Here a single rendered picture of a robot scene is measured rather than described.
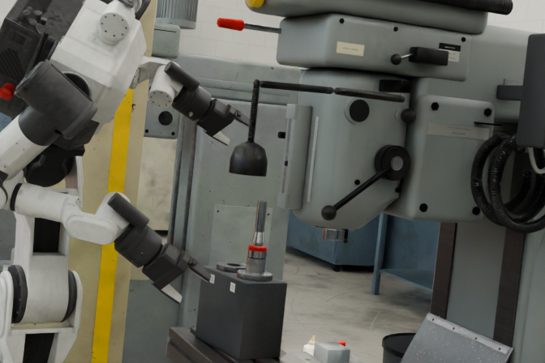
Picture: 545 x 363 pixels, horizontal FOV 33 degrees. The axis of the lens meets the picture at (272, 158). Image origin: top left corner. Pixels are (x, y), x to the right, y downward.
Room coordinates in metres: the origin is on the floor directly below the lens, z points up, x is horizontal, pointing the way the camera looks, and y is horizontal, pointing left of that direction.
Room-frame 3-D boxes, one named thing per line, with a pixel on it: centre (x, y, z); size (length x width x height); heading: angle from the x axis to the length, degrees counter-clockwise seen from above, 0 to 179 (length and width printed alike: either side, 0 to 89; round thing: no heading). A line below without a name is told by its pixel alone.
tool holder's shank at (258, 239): (2.29, 0.01, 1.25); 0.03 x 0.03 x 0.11
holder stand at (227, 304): (2.33, 0.04, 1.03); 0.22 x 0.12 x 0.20; 34
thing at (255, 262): (2.29, 0.01, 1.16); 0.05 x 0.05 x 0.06
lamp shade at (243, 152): (1.77, 0.04, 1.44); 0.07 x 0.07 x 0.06
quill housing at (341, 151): (1.93, -0.15, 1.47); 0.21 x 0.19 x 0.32; 25
